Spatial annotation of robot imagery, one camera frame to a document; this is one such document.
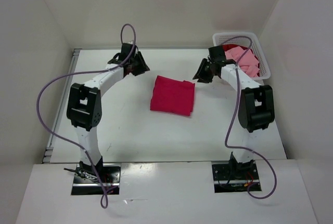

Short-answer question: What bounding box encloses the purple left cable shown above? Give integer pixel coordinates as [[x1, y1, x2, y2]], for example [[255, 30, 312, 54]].
[[36, 23, 137, 209]]

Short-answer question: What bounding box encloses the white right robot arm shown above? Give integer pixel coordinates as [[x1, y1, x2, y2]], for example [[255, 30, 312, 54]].
[[193, 58, 275, 175]]

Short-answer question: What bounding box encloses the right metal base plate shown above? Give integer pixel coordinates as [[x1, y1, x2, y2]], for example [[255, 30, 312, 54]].
[[212, 163, 262, 193]]

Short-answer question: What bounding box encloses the dark red t shirt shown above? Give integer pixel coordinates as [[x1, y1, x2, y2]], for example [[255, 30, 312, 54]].
[[217, 43, 261, 77]]

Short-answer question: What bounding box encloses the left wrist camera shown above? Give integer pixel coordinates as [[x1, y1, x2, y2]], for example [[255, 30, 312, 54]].
[[119, 43, 136, 61]]

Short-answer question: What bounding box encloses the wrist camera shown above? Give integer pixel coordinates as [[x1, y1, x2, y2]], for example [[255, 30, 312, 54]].
[[208, 46, 226, 63], [119, 43, 136, 61]]

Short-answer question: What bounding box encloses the magenta t shirt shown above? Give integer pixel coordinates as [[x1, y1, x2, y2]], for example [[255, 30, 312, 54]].
[[150, 76, 195, 117]]

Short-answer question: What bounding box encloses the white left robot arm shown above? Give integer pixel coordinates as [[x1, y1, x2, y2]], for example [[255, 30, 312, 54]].
[[67, 51, 150, 175]]

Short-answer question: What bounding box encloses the white plastic basket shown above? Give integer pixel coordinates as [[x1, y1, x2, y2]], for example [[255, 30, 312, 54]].
[[212, 32, 271, 80]]

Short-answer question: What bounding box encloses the light pink t shirt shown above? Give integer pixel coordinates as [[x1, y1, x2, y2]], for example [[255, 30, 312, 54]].
[[224, 46, 260, 79]]

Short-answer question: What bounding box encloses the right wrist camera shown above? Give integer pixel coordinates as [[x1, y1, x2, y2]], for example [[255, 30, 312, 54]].
[[208, 46, 226, 63]]

